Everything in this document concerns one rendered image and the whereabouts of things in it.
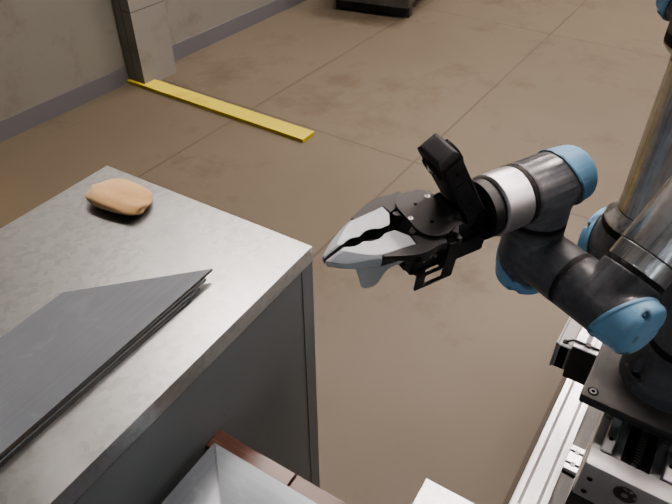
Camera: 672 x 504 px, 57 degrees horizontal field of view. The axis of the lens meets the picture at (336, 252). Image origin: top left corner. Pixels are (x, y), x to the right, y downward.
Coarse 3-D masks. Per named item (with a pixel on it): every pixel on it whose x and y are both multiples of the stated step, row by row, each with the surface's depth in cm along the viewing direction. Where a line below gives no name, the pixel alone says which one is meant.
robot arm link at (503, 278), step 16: (512, 240) 77; (528, 240) 76; (544, 240) 75; (560, 240) 76; (496, 256) 82; (512, 256) 78; (528, 256) 77; (544, 256) 75; (560, 256) 74; (576, 256) 74; (496, 272) 83; (512, 272) 80; (528, 272) 77; (544, 272) 75; (512, 288) 81; (528, 288) 80; (544, 288) 75
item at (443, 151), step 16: (432, 144) 60; (448, 144) 60; (432, 160) 60; (448, 160) 59; (432, 176) 66; (448, 176) 60; (464, 176) 61; (448, 192) 64; (464, 192) 63; (464, 208) 65; (480, 208) 67
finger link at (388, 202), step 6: (396, 192) 67; (378, 198) 67; (384, 198) 67; (390, 198) 67; (396, 198) 67; (366, 204) 66; (372, 204) 66; (378, 204) 66; (384, 204) 66; (390, 204) 66; (360, 210) 65; (366, 210) 65; (372, 210) 65; (390, 210) 65; (396, 210) 66; (354, 216) 64; (390, 216) 66
